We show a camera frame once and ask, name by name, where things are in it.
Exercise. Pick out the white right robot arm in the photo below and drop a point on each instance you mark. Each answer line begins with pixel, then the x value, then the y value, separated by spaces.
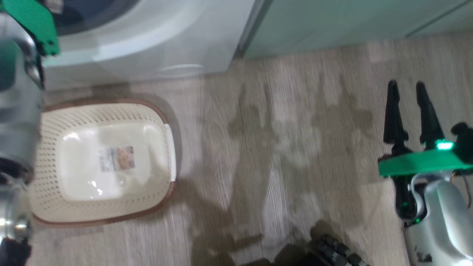
pixel 443 221

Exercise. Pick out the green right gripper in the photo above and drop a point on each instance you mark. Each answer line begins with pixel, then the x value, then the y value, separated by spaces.
pixel 417 164

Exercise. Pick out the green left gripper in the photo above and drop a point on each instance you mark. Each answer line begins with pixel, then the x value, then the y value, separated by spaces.
pixel 33 18

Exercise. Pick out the white front-load washing machine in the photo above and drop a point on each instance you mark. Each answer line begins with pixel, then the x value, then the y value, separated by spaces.
pixel 147 40

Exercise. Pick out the cream perforated laundry basket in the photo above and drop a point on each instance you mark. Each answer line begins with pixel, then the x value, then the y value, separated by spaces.
pixel 55 155

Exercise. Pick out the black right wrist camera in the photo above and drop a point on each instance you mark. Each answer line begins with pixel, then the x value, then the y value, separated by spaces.
pixel 463 142

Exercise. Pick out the wide green cabinet panel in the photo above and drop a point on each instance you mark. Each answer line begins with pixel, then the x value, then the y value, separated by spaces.
pixel 332 22

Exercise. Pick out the black round washer door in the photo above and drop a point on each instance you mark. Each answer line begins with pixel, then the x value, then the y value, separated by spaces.
pixel 96 13

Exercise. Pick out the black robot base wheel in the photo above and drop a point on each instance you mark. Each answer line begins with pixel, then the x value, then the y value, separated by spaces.
pixel 332 251

